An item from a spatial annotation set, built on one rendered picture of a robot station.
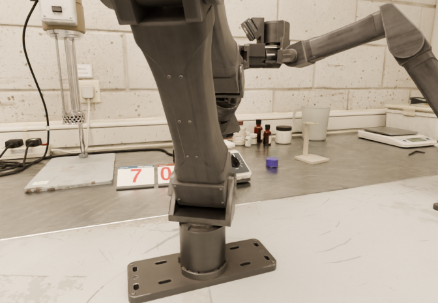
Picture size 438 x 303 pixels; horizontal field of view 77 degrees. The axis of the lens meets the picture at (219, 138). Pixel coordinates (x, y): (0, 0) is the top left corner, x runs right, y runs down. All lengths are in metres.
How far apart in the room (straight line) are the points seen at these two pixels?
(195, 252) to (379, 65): 1.56
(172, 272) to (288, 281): 0.15
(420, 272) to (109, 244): 0.46
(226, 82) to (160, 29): 0.21
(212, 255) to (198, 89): 0.22
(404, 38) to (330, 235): 0.43
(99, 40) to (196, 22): 0.99
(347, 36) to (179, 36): 0.58
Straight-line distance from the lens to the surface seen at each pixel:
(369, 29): 0.75
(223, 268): 0.40
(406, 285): 0.47
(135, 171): 0.76
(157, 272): 0.42
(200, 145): 0.30
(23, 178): 0.93
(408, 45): 0.72
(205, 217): 0.37
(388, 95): 1.86
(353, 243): 0.53
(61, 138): 1.19
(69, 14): 0.84
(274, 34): 0.83
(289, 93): 1.42
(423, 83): 0.74
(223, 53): 0.38
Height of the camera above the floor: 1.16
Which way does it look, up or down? 11 degrees down
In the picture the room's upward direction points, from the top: straight up
